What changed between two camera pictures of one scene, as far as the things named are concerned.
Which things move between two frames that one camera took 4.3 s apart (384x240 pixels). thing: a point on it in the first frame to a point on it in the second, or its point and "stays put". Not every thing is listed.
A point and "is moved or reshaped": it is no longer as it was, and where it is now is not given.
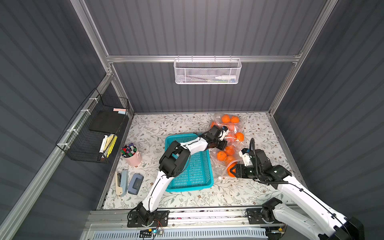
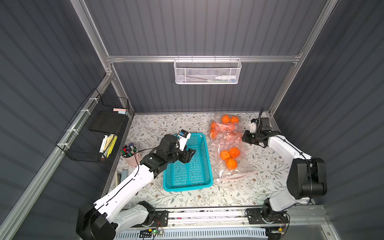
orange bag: (240, 136) to (234, 152)
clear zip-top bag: (235, 123) stays put
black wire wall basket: (90, 135) stays put
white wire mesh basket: (207, 71) stays put
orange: (232, 165) is moved or reshaped
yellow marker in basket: (112, 145) stays put
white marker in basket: (103, 143) stays put
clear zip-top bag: (221, 159) stays put
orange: (225, 118) stays put
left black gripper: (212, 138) to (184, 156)
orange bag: (234, 119) stays put
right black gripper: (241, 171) to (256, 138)
